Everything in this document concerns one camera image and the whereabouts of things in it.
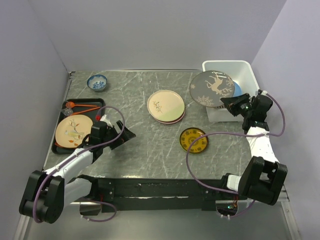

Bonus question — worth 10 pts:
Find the pink plate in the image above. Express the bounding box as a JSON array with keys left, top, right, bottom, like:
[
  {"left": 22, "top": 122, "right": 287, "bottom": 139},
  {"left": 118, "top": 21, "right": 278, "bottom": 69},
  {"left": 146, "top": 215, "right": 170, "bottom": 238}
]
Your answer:
[{"left": 155, "top": 111, "right": 186, "bottom": 125}]

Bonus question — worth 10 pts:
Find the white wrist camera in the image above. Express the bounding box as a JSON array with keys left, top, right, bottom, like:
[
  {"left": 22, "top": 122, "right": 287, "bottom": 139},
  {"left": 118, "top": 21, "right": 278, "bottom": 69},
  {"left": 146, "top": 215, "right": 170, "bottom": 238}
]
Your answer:
[
  {"left": 95, "top": 114, "right": 113, "bottom": 127},
  {"left": 258, "top": 89, "right": 268, "bottom": 96}
]

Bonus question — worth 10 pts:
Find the cream plate with bird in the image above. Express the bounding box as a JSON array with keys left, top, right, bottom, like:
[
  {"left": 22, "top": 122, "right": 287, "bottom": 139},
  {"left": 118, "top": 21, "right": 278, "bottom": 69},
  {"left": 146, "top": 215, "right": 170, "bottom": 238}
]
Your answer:
[{"left": 55, "top": 114, "right": 93, "bottom": 149}]

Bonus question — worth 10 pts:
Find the white plastic bin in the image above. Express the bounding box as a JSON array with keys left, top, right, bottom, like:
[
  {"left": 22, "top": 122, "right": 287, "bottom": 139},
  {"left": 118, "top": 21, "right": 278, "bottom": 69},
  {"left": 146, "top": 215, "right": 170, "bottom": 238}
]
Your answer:
[{"left": 202, "top": 60, "right": 260, "bottom": 123}]

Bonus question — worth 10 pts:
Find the blue white porcelain bowl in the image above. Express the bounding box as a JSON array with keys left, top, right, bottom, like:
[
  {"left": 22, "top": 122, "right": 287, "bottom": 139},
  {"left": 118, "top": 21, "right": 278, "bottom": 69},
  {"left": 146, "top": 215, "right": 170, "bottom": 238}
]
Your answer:
[{"left": 86, "top": 74, "right": 108, "bottom": 92}]

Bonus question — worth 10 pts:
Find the black base beam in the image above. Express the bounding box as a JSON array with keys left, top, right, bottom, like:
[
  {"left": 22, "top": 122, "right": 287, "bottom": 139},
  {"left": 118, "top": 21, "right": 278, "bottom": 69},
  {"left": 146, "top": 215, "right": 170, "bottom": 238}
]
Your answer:
[{"left": 92, "top": 178, "right": 247, "bottom": 211}]

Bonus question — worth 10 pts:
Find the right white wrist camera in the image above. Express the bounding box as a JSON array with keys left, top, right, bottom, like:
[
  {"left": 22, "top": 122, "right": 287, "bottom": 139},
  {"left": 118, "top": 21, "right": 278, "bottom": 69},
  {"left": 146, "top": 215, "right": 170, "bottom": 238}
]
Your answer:
[{"left": 258, "top": 89, "right": 268, "bottom": 96}]

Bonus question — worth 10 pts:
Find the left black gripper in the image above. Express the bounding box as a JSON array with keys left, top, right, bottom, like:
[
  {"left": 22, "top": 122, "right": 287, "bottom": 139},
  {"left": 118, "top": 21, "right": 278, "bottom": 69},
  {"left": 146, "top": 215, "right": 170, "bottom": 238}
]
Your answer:
[{"left": 101, "top": 120, "right": 135, "bottom": 150}]

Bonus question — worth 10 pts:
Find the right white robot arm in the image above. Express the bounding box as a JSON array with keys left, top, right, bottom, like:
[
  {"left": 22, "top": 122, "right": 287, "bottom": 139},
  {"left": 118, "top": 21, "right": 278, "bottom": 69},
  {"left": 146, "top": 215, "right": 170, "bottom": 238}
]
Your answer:
[{"left": 218, "top": 90, "right": 288, "bottom": 206}]

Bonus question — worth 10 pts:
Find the grey reindeer plate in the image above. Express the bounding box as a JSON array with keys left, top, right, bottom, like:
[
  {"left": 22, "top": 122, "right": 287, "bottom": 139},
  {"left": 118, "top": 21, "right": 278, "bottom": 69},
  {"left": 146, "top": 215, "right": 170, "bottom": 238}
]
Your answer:
[{"left": 189, "top": 70, "right": 236, "bottom": 108}]

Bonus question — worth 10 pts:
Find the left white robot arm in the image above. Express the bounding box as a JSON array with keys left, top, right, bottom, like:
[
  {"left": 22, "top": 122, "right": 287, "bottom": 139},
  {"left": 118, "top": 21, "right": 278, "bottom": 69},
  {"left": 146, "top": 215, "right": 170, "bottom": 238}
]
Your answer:
[{"left": 18, "top": 120, "right": 136, "bottom": 224}]

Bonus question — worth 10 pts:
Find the aluminium rail frame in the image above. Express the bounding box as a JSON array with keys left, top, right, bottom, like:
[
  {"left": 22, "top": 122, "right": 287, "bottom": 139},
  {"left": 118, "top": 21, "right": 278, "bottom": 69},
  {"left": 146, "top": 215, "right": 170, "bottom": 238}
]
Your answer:
[{"left": 14, "top": 199, "right": 101, "bottom": 240}]

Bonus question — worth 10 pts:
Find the black tray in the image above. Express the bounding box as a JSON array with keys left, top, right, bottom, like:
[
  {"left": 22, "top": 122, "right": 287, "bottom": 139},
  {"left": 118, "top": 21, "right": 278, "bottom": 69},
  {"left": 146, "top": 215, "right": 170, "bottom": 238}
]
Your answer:
[{"left": 51, "top": 98, "right": 105, "bottom": 155}]

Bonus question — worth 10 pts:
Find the orange spoon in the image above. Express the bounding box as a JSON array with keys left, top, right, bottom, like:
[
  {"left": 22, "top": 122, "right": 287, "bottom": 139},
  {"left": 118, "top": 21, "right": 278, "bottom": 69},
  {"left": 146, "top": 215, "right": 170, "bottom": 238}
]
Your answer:
[{"left": 65, "top": 101, "right": 98, "bottom": 109}]

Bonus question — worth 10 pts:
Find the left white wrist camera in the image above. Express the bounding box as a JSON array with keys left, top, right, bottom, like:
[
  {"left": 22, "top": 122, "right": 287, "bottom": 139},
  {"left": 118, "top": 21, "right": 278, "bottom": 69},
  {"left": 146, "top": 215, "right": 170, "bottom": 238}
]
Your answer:
[{"left": 95, "top": 114, "right": 113, "bottom": 127}]

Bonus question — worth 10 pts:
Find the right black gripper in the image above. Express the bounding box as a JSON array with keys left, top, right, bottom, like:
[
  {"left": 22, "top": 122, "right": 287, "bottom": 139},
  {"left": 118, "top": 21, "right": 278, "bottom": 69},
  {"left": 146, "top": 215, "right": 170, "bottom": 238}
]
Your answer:
[{"left": 221, "top": 93, "right": 254, "bottom": 118}]

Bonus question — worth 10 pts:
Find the orange chopstick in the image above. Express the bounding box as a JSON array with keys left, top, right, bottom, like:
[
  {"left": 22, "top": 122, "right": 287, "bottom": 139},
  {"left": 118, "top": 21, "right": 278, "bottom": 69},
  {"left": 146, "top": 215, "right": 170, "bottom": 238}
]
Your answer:
[{"left": 71, "top": 107, "right": 100, "bottom": 116}]

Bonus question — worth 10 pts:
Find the clear plastic cup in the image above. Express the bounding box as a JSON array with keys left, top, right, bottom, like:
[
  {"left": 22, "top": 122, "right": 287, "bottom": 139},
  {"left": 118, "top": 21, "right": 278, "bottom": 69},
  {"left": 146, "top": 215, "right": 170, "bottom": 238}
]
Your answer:
[{"left": 60, "top": 107, "right": 74, "bottom": 117}]

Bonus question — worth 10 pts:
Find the blue plate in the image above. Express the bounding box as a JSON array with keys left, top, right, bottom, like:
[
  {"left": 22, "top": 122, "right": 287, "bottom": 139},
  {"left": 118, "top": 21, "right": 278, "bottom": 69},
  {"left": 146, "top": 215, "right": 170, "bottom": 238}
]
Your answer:
[{"left": 233, "top": 81, "right": 242, "bottom": 97}]

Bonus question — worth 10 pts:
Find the cream plate with twig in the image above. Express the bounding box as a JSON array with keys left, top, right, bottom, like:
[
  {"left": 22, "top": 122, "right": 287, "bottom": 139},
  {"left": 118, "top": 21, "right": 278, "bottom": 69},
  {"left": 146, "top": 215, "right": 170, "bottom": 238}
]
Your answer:
[{"left": 146, "top": 90, "right": 185, "bottom": 121}]

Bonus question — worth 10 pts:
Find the yellow patterned plate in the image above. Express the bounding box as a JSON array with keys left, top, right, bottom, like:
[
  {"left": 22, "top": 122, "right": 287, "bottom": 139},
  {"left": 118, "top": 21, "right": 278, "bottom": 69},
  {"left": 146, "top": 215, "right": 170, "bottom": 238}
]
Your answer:
[{"left": 179, "top": 127, "right": 209, "bottom": 154}]

